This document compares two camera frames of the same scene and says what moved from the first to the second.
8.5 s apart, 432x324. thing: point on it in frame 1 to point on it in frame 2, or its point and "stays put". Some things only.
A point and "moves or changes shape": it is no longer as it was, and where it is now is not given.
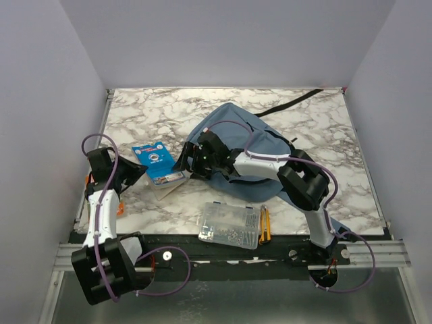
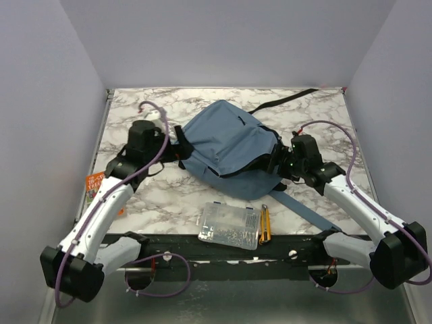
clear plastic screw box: x=229 y=224 stays put
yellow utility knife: x=265 y=225 stays put
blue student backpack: x=239 y=129 moves or changes shape
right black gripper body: x=203 y=165 to x=289 y=167
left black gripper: x=136 y=170 to x=182 y=150
